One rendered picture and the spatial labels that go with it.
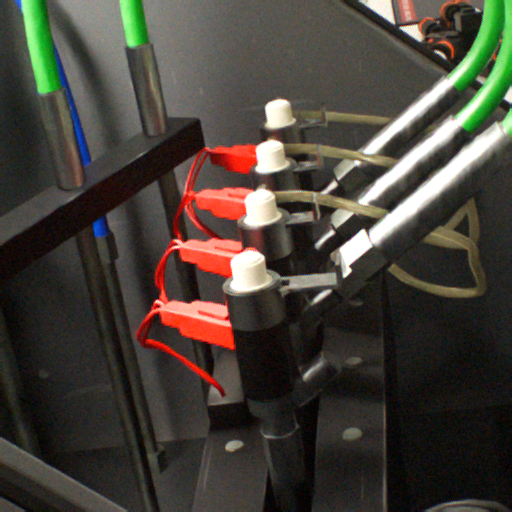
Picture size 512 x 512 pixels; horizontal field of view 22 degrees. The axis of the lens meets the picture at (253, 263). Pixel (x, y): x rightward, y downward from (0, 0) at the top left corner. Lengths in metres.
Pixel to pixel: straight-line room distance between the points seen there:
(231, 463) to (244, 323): 0.11
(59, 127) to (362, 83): 0.24
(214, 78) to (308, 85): 0.06
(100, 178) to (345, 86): 0.21
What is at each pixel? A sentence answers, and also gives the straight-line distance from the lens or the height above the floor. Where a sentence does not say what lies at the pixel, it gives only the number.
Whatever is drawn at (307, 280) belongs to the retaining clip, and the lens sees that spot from 0.64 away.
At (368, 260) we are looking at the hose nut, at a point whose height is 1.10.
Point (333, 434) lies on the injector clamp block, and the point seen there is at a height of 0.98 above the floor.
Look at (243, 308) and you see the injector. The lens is 0.63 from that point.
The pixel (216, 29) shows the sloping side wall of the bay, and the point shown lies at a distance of 0.92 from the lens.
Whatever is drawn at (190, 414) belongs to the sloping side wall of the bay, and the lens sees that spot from 1.04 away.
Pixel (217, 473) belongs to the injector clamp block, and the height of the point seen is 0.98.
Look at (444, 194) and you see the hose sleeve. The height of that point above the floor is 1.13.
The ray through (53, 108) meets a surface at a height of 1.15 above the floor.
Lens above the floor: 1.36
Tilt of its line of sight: 23 degrees down
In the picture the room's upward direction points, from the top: 11 degrees counter-clockwise
